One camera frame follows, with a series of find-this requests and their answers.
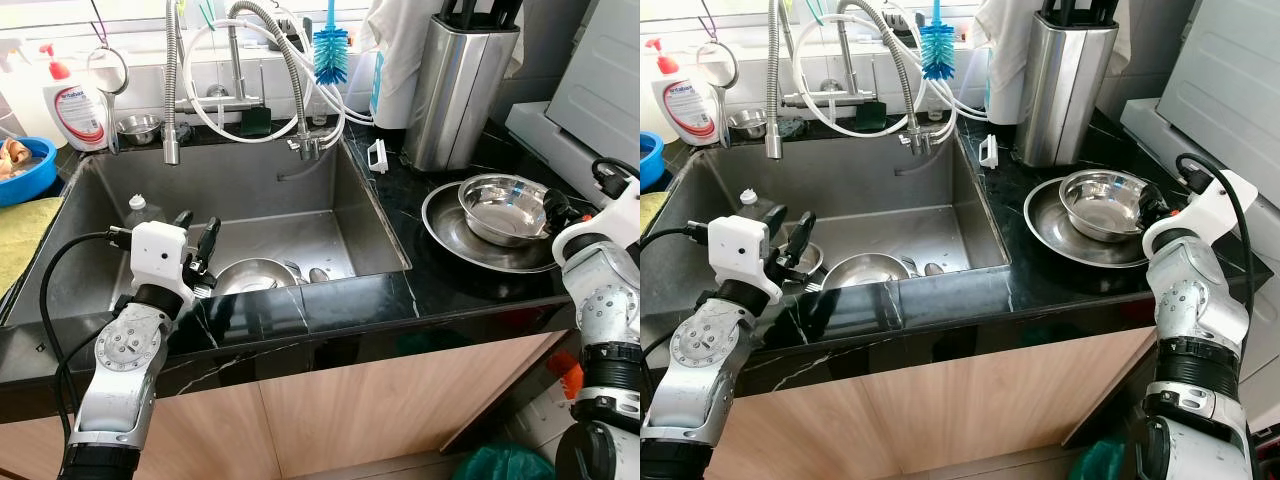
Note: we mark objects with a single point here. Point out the round steel strainer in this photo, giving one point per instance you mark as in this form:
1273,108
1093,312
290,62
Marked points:
718,65
107,72

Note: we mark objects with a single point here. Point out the white soap bottle red pump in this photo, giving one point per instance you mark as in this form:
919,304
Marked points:
75,115
685,108

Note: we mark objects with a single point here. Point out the white container blue label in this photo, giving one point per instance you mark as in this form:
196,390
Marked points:
392,95
1003,90

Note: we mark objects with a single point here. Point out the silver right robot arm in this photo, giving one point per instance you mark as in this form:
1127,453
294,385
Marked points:
605,300
1195,300

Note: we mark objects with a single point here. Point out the small white plastic clip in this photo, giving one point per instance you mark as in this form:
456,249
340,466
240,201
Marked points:
990,151
378,156

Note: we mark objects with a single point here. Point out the clear plastic bottle white cap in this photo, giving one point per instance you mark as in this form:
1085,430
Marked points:
755,208
143,212

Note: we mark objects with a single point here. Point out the steel fork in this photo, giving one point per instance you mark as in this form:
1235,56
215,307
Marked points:
813,286
203,290

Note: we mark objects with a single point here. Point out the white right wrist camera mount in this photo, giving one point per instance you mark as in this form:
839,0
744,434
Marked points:
1215,205
615,215

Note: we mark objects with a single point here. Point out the white hanging cloth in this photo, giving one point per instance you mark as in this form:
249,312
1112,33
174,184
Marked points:
1005,25
405,25

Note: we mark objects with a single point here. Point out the yellow-green cloth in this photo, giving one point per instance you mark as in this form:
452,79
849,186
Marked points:
650,212
25,240

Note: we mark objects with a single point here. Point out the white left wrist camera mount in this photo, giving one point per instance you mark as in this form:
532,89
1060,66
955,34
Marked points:
740,245
158,250

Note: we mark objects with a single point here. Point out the wooden base cabinet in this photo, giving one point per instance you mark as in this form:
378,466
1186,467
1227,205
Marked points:
350,400
950,400

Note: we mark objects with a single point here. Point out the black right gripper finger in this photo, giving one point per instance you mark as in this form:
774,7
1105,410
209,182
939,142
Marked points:
551,212
1149,207

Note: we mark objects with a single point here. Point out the blue plastic bowl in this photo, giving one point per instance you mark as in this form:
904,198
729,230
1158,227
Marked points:
650,165
35,185

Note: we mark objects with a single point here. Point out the steel spoon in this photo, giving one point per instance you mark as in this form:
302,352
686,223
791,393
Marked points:
319,275
933,270

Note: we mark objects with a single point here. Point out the stainless steel knife block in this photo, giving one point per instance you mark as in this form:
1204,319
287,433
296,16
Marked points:
1060,95
450,100

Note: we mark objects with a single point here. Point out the blue bottle brush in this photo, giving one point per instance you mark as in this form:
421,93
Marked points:
937,52
331,58

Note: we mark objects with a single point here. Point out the orange plastic object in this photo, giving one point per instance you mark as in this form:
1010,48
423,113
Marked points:
568,378

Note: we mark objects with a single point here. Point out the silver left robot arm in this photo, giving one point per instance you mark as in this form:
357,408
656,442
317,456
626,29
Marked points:
125,350
700,350

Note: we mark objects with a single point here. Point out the chrome faucet body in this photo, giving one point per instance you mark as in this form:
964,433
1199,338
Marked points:
238,65
848,60

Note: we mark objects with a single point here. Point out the grey flexible gooseneck spout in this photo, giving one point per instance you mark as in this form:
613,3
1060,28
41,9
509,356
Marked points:
903,55
293,60

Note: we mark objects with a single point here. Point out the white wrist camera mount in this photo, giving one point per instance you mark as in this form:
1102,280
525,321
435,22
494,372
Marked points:
615,215
158,250
1215,205
740,245

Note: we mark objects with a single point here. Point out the white translucent jug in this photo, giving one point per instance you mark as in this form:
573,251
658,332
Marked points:
20,90

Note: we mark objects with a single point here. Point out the wide steel plate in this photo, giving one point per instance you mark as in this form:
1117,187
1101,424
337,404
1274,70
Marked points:
445,230
1045,225

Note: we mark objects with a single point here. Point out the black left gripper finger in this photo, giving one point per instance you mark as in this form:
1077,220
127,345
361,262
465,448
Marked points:
802,240
183,220
209,243
778,222

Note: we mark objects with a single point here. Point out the beige food scraps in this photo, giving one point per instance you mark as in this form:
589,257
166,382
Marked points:
15,160

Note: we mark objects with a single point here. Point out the small steel bowl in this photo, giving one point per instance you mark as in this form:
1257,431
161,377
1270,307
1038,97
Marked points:
748,123
138,128
812,258

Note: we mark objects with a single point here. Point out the white washing machine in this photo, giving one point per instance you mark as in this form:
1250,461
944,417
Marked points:
600,90
1230,90

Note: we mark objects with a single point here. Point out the dark green sponge holder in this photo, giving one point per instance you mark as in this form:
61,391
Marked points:
255,122
870,117

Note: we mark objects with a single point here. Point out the stainless steel sink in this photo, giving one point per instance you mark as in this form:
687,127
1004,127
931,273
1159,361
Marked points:
930,200
80,250

